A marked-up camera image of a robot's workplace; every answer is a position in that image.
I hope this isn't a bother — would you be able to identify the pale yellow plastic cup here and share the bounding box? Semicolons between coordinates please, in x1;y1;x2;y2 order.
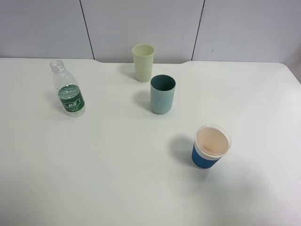
132;44;155;82

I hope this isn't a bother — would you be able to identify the teal blue plastic cup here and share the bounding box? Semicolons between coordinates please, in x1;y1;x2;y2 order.
150;74;176;114

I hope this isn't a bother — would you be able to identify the clear green-label water bottle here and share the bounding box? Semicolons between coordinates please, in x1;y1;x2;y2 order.
50;59;86;117

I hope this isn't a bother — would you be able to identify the blue sleeved paper cup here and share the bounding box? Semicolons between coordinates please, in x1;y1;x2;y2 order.
191;124;231;169

